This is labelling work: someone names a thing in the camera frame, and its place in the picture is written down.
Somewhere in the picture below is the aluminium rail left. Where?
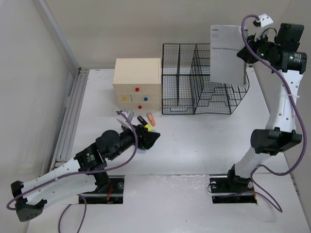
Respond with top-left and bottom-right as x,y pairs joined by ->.
47,67 -> 89,172

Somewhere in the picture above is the beige wooden drawer cabinet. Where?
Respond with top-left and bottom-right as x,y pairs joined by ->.
113,58 -> 161,96

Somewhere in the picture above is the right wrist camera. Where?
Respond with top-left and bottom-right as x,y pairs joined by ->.
253,14 -> 274,40

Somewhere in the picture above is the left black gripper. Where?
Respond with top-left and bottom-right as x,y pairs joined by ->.
107,122 -> 159,161

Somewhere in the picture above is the yellow black highlighter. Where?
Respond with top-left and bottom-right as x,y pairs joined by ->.
137,116 -> 152,131

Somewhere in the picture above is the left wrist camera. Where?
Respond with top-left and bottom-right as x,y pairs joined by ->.
116,110 -> 134,129

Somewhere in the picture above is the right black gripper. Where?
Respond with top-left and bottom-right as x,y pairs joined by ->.
237,31 -> 280,64

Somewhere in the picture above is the white instruction booklet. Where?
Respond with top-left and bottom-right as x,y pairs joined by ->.
210,25 -> 246,87

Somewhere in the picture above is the orange highlighter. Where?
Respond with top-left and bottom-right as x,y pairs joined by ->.
147,113 -> 156,127

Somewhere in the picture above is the black wire mesh organizer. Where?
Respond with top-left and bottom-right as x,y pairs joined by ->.
161,43 -> 249,115

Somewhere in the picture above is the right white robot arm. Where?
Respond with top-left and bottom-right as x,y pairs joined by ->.
225,23 -> 307,191

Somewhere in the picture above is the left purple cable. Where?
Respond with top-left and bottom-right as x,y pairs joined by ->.
6,110 -> 140,233

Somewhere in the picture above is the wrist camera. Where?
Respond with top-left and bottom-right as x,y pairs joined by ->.
116,110 -> 134,129
253,14 -> 274,40

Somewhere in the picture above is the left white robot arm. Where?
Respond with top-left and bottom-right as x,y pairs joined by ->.
11,125 -> 160,222

